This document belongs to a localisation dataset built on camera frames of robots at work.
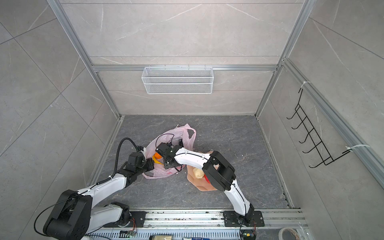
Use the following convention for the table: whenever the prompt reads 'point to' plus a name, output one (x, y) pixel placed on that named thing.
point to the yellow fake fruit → (156, 160)
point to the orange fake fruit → (157, 155)
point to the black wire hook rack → (319, 146)
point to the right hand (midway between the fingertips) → (171, 162)
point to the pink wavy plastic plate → (203, 183)
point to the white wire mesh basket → (175, 80)
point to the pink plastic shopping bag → (185, 133)
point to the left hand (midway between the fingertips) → (154, 158)
